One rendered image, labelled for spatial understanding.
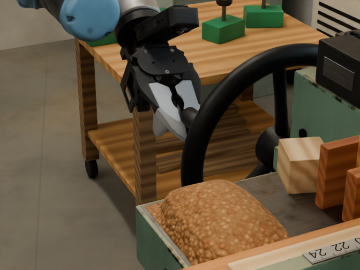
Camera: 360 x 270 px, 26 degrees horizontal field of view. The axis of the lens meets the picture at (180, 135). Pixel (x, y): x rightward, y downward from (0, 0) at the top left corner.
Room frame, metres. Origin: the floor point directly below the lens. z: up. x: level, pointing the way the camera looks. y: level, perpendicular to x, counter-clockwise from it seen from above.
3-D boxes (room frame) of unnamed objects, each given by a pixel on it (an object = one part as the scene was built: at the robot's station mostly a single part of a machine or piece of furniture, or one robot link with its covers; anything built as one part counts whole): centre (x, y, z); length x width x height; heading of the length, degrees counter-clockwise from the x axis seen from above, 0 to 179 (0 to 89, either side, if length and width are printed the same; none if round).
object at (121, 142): (2.14, -0.06, 0.32); 0.66 x 0.57 x 0.64; 114
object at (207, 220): (0.57, -0.04, 0.92); 0.14 x 0.09 x 0.04; 25
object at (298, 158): (0.66, -0.12, 0.92); 0.05 x 0.04 x 0.04; 7
